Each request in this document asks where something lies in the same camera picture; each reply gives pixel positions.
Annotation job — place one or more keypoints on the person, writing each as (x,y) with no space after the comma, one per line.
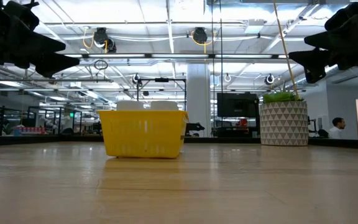
(337,127)

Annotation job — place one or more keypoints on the black monitor screen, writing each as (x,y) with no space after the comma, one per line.
(238,105)

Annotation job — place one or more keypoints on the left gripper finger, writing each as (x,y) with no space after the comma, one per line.
(42,42)
(56,65)

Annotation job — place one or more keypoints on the long ceiling light fixture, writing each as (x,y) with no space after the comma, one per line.
(179,56)

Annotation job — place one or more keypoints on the white pill bottle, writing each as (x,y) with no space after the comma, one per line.
(130,105)
(164,105)

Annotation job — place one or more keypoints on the black metal frame stand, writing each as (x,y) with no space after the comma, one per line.
(162,80)

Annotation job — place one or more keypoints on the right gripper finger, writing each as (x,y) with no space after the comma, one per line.
(317,62)
(337,39)

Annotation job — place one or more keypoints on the white triangle-patterned plant pot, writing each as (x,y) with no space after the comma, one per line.
(284,124)

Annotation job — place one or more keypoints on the yellow plastic basket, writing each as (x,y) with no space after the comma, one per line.
(141,133)

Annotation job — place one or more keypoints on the white square column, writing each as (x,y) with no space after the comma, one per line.
(197,90)

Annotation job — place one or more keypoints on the green succulent plant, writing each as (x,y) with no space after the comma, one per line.
(278,97)

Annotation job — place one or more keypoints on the black aluminium table frame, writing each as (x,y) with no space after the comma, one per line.
(42,140)

